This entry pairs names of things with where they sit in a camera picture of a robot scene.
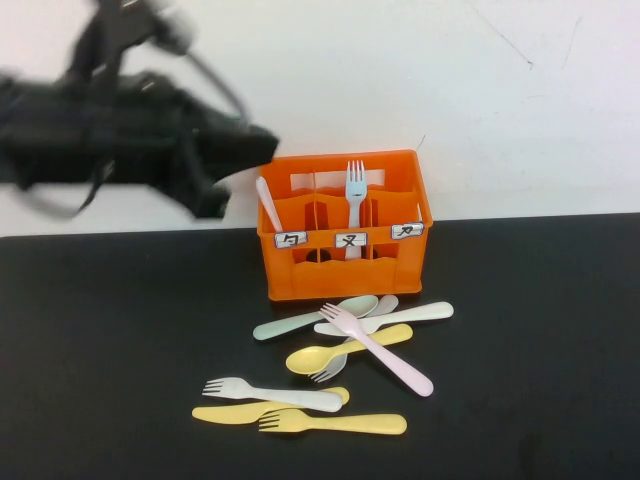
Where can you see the pink plastic spoon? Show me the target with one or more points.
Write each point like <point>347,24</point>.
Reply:
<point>268,205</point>

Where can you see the white plastic knife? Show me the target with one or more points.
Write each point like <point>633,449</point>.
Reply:
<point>425,311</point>

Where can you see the green plastic spoon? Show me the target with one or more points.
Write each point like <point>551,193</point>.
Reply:
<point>280,327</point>

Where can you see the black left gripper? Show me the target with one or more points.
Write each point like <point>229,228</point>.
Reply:
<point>135,135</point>

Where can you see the white spoon character label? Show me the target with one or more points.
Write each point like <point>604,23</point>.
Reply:
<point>290,240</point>

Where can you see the white fork character label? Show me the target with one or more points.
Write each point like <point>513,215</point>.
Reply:
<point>350,240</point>

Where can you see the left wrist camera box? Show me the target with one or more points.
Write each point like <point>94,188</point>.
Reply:
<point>150,25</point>

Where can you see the orange plastic cutlery holder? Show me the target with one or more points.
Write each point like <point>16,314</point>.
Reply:
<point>345,280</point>

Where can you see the pink plastic fork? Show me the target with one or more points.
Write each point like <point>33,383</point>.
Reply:
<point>397,369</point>

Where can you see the yellow plastic knife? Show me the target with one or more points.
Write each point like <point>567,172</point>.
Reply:
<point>225,414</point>

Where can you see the blue plastic fork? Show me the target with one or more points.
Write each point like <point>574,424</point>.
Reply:
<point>355,192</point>

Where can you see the yellow plastic fork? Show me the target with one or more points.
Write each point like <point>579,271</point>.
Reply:
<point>350,424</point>

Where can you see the white plastic fork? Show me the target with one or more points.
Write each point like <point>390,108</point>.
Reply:
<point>300,399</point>

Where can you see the yellow plastic spoon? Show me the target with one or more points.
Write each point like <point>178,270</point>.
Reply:
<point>307,360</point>

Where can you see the grey plastic fork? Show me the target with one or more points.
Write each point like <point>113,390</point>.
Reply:
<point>332,367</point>

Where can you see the white knife character label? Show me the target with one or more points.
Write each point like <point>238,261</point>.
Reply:
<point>406,231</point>

